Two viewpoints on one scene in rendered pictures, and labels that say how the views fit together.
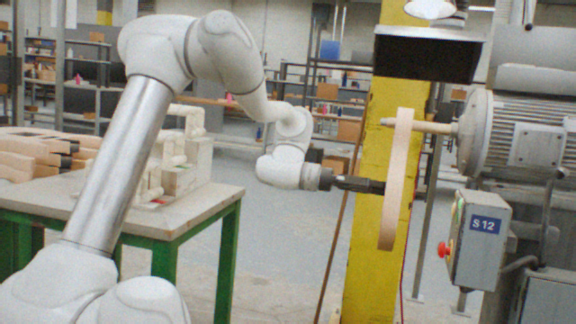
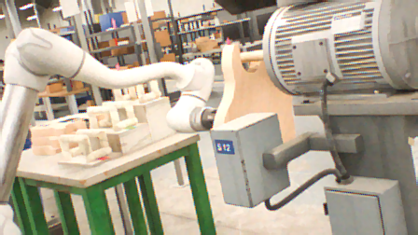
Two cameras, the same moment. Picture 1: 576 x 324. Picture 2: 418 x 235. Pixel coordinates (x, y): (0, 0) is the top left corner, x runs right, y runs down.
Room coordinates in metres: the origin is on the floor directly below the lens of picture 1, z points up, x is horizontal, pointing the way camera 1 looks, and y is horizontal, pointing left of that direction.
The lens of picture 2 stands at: (0.00, -1.11, 1.37)
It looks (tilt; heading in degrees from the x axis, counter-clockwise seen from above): 10 degrees down; 36
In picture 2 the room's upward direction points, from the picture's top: 12 degrees counter-clockwise
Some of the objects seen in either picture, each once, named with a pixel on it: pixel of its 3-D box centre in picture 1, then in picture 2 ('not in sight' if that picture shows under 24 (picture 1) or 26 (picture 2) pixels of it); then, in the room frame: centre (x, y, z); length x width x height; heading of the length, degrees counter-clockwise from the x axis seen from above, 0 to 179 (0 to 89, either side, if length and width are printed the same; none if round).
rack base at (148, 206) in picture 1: (123, 197); (89, 158); (1.37, 0.49, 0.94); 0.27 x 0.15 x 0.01; 81
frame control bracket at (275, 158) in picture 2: (499, 232); (292, 149); (1.13, -0.55, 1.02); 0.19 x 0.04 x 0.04; 167
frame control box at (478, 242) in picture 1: (501, 250); (280, 167); (1.07, -0.54, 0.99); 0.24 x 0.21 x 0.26; 77
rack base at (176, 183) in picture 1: (148, 175); (117, 138); (1.52, 0.46, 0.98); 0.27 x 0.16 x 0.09; 81
